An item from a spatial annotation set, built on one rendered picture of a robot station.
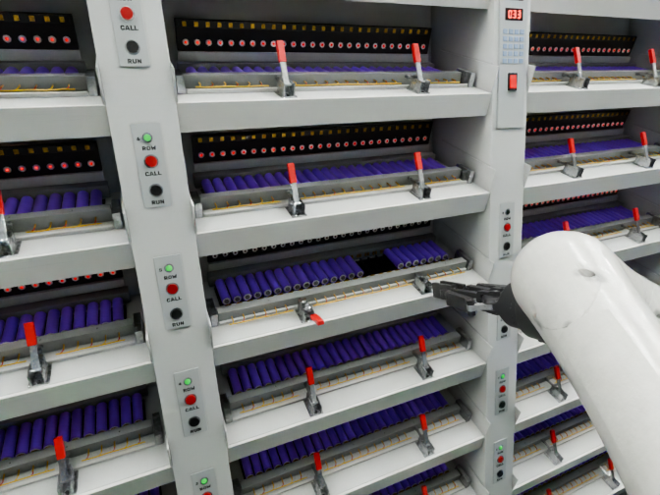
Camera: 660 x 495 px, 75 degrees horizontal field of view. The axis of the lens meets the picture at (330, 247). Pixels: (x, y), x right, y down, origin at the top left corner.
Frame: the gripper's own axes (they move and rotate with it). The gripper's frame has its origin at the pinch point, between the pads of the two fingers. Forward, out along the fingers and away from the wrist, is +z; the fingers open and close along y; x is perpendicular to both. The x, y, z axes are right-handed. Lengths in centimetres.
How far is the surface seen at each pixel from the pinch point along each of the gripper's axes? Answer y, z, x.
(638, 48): 86, 15, 52
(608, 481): 69, 22, -78
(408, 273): -2.1, 10.6, 2.9
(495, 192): 17.4, 3.6, 17.4
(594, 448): 58, 17, -61
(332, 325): -22.0, 7.7, -3.4
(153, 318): -53, 6, 5
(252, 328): -36.9, 9.0, -0.7
